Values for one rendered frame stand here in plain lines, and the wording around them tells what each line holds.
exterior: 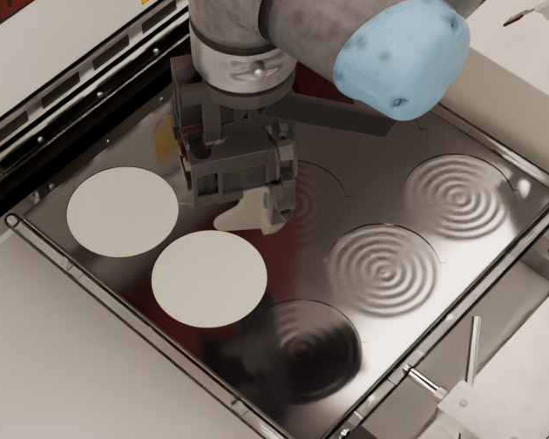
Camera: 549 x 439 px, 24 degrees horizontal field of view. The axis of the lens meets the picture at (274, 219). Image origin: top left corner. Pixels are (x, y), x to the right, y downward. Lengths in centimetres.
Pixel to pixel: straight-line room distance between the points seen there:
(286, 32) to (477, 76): 46
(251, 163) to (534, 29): 39
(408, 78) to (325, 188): 43
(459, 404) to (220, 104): 33
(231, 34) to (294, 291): 33
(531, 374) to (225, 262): 28
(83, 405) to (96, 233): 15
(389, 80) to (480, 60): 47
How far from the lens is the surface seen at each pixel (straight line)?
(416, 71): 74
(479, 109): 124
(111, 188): 117
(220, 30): 83
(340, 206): 115
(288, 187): 96
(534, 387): 110
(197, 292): 110
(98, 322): 119
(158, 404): 114
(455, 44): 76
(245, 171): 95
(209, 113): 91
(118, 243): 113
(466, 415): 104
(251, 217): 101
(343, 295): 110
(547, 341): 112
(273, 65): 86
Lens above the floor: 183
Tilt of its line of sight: 54 degrees down
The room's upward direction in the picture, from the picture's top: straight up
